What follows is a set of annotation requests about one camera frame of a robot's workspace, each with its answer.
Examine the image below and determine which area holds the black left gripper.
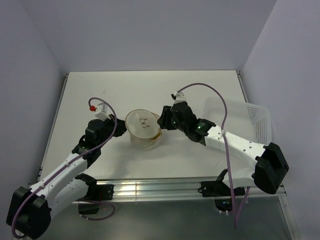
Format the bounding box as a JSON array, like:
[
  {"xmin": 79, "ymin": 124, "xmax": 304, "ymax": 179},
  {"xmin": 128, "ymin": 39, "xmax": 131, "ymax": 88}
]
[{"xmin": 97, "ymin": 113, "xmax": 131, "ymax": 148}]

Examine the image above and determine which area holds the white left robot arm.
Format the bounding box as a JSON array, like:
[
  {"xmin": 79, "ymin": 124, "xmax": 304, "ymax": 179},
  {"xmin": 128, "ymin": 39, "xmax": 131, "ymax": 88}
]
[{"xmin": 6, "ymin": 115, "xmax": 127, "ymax": 240}]

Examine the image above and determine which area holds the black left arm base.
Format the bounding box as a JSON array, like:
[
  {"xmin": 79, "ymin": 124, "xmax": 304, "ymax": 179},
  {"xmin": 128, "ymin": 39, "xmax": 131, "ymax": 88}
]
[{"xmin": 75, "ymin": 173, "xmax": 116, "ymax": 218}]

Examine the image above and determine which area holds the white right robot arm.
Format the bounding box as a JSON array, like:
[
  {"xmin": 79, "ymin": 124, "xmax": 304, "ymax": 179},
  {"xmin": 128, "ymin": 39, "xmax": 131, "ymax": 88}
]
[{"xmin": 157, "ymin": 101, "xmax": 289, "ymax": 196}]

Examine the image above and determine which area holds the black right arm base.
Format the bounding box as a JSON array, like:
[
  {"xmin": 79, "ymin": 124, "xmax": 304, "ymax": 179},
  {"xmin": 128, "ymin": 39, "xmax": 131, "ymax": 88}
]
[{"xmin": 197, "ymin": 169, "xmax": 234, "ymax": 215}]

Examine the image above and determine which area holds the white plastic basket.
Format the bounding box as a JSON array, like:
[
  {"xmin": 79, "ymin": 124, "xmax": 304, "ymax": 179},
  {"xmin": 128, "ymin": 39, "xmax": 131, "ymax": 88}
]
[{"xmin": 203, "ymin": 97, "xmax": 272, "ymax": 146}]

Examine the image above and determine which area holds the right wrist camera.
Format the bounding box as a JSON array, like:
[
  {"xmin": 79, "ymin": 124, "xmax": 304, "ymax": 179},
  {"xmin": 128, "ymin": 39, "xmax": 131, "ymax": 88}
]
[{"xmin": 171, "ymin": 91, "xmax": 187, "ymax": 104}]

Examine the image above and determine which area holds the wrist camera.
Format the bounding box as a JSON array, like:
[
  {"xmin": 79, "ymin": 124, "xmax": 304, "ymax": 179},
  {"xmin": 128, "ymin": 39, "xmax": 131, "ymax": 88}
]
[
  {"xmin": 89, "ymin": 103, "xmax": 111, "ymax": 121},
  {"xmin": 171, "ymin": 91, "xmax": 187, "ymax": 104}
]

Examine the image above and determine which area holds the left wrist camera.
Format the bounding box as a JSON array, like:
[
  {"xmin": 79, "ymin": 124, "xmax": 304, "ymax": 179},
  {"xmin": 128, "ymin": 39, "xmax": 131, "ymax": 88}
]
[{"xmin": 89, "ymin": 103, "xmax": 111, "ymax": 121}]

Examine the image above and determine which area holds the aluminium table rail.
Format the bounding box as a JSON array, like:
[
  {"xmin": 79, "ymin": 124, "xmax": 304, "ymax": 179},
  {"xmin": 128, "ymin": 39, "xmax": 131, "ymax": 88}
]
[{"xmin": 23, "ymin": 176, "xmax": 288, "ymax": 205}]

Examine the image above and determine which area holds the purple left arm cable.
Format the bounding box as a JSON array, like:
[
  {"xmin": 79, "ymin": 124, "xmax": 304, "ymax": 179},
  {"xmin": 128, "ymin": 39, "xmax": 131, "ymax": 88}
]
[{"xmin": 11, "ymin": 97, "xmax": 118, "ymax": 237}]

